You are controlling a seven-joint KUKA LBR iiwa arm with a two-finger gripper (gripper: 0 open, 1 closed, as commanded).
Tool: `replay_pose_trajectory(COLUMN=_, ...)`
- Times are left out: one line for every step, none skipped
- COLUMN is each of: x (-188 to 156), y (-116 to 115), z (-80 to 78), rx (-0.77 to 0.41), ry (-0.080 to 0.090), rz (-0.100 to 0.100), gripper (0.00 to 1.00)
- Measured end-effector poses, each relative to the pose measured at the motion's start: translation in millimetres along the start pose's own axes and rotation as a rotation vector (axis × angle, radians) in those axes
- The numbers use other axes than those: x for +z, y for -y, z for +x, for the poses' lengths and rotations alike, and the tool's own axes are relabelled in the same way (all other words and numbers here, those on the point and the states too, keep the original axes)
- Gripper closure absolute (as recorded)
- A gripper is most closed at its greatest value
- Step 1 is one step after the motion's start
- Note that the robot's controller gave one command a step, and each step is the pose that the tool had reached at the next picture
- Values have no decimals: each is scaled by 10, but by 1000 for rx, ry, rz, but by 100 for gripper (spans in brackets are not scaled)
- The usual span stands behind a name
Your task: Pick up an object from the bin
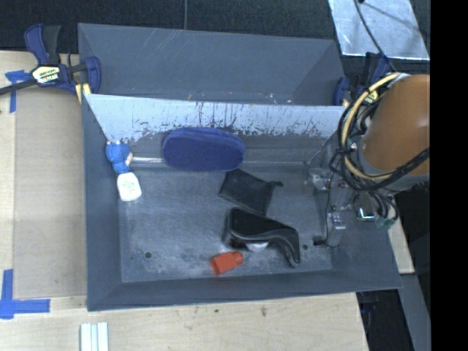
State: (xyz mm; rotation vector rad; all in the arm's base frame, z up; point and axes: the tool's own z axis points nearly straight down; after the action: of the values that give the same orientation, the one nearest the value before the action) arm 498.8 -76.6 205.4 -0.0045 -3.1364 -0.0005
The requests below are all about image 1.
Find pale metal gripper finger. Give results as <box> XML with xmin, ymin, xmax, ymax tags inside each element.
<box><xmin>305</xmin><ymin>161</ymin><xmax>344</xmax><ymax>197</ymax></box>
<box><xmin>322</xmin><ymin>205</ymin><xmax>349</xmax><ymax>249</ymax></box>

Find grey metal bin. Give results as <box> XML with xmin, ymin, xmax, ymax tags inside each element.
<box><xmin>77</xmin><ymin>23</ymin><xmax>404</xmax><ymax>312</ymax></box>

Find black curved plastic holder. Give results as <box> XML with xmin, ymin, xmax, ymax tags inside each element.
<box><xmin>221</xmin><ymin>207</ymin><xmax>302</xmax><ymax>268</ymax></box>

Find blue oval soft case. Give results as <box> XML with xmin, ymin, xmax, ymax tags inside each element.
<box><xmin>162</xmin><ymin>127</ymin><xmax>246</xmax><ymax>173</ymax></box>

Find red plastic cap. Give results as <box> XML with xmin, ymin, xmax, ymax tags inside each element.
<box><xmin>209</xmin><ymin>251</ymin><xmax>245</xmax><ymax>276</ymax></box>

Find black flat pouch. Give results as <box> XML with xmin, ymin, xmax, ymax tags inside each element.
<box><xmin>218</xmin><ymin>168</ymin><xmax>284</xmax><ymax>216</ymax></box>

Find white bottle with blue sprayer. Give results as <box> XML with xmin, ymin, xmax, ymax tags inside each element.
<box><xmin>105</xmin><ymin>140</ymin><xmax>143</xmax><ymax>202</ymax></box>

